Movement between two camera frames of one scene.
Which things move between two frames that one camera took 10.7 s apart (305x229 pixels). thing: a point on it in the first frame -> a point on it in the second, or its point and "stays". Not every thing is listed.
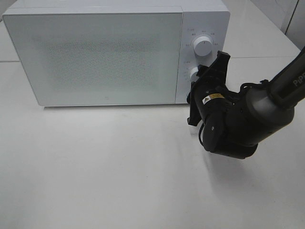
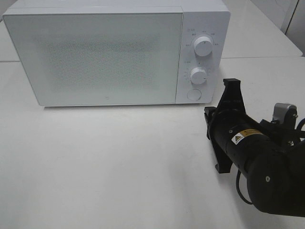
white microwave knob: x=202 y=46 stays
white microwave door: x=98 y=58 stays
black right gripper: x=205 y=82 -> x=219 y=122
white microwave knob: x=193 y=74 stays
